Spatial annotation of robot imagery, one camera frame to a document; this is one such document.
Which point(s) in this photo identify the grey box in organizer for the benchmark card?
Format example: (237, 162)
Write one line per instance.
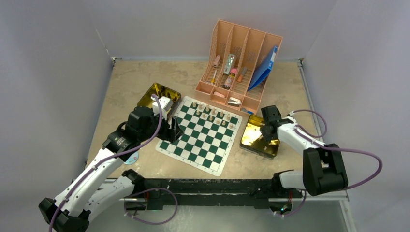
(230, 62)

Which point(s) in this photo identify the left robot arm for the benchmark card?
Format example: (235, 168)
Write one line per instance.
(74, 208)

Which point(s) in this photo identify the pink desk organizer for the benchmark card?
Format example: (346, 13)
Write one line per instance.
(250, 47)

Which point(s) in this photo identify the gold tin with dark pieces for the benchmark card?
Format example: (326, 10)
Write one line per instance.
(158, 90)

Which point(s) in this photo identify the white blue round disc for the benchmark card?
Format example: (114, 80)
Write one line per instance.
(132, 159)

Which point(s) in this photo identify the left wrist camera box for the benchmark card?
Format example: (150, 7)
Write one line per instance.
(164, 105)

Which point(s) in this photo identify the white stapler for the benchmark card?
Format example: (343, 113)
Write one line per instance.
(234, 102)

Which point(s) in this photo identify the gold tin with white pieces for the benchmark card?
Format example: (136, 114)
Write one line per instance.
(253, 141)

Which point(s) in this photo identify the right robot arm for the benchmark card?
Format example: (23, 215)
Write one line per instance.
(323, 168)

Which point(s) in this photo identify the pink capped bottle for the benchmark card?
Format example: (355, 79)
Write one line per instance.
(230, 78)

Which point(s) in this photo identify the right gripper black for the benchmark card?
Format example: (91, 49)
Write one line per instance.
(267, 137)

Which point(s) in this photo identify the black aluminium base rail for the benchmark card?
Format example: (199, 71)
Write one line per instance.
(218, 192)

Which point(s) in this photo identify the green white chess board mat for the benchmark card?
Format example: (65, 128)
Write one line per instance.
(204, 144)

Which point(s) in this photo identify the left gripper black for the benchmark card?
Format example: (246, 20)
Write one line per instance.
(169, 133)

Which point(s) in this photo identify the blue grey stamp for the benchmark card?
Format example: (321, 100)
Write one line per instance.
(247, 111)

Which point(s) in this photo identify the blue folder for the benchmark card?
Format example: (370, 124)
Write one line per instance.
(264, 69)

